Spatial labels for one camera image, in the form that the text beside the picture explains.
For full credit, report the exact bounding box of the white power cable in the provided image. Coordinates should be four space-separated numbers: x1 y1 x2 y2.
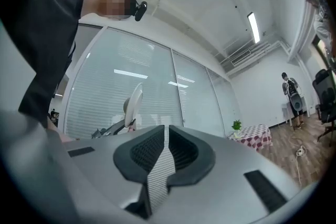
295 155 303 188

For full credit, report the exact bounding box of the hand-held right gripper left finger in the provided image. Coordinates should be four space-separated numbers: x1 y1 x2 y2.
113 125 165 184

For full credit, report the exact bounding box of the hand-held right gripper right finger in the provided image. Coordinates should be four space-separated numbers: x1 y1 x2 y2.
167 125 216 185

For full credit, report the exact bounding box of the long ceiling light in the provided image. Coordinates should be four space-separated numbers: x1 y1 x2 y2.
247 11 261 44

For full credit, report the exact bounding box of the black office chair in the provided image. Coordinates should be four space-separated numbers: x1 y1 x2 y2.
311 68 336 143

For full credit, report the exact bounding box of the white plate of food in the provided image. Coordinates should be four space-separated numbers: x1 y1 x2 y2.
123 82 144 132

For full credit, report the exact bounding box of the table with red checkered cloth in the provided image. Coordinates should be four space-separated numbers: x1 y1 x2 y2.
226 124 274 153

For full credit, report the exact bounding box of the green potted plant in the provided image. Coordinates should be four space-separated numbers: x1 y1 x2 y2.
231 119 243 139

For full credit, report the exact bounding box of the white desk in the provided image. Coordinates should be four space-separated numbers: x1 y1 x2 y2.
281 93 312 124

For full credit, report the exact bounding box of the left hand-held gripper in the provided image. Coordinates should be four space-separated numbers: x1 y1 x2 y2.
91 118 137 140

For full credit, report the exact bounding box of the black head camera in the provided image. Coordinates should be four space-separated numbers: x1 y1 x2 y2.
133 1 148 22

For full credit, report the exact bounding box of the glass partition with blinds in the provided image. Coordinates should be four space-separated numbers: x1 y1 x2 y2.
62 24 244 140

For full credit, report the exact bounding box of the ceiling air vent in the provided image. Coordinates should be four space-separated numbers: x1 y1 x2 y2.
230 50 251 65

